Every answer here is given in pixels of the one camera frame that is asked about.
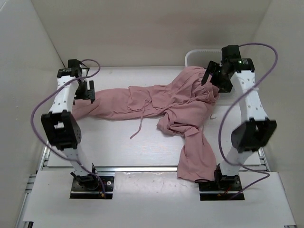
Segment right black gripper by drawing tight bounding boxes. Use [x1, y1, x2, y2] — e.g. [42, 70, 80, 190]
[201, 61, 233, 93]

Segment pink trousers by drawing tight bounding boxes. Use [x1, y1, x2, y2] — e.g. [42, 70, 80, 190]
[72, 66, 220, 181]

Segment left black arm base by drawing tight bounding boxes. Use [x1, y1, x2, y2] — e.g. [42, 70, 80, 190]
[70, 172, 114, 200]

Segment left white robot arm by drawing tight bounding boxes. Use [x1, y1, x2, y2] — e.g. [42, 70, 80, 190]
[41, 66, 100, 190]

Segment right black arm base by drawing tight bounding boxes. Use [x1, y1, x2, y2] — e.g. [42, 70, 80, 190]
[194, 165, 245, 201]

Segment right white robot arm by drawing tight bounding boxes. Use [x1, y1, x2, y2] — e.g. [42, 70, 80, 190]
[201, 59, 277, 190]

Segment white plastic basket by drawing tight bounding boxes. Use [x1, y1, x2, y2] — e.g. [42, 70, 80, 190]
[185, 49, 221, 68]

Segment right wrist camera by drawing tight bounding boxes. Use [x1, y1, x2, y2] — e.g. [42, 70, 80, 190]
[221, 45, 242, 63]

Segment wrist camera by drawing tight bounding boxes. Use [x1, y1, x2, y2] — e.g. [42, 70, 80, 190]
[67, 59, 82, 69]
[221, 45, 242, 63]

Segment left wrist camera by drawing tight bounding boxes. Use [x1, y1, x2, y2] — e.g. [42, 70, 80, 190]
[67, 59, 82, 69]

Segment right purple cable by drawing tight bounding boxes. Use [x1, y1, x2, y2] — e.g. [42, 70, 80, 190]
[218, 42, 279, 200]

